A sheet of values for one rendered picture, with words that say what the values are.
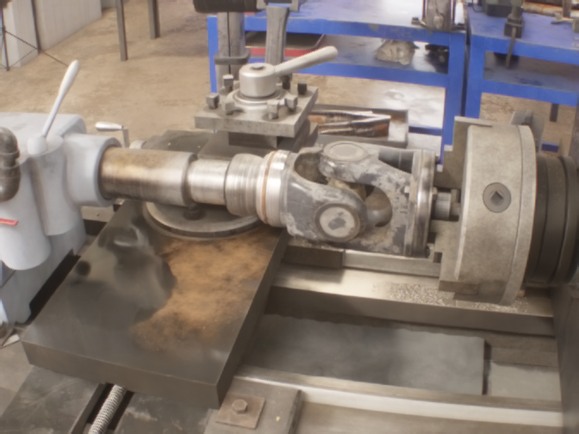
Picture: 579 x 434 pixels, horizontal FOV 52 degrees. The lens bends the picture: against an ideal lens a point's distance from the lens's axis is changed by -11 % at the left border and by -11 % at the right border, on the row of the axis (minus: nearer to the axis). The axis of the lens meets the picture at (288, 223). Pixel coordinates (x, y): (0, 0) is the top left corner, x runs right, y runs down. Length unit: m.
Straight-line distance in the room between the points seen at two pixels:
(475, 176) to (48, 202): 0.61
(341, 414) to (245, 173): 0.37
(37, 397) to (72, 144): 0.39
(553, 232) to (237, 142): 0.55
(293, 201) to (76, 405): 0.42
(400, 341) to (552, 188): 0.49
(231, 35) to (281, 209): 1.26
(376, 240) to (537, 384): 0.47
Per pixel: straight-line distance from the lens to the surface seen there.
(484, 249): 0.80
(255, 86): 1.07
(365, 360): 1.18
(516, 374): 1.22
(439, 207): 0.88
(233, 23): 2.07
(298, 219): 0.88
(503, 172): 0.80
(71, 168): 1.00
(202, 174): 0.93
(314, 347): 1.20
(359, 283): 1.17
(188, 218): 1.14
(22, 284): 1.15
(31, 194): 0.99
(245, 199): 0.91
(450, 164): 0.88
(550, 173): 0.87
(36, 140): 0.96
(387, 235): 0.89
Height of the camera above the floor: 1.56
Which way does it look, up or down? 33 degrees down
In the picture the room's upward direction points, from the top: 1 degrees counter-clockwise
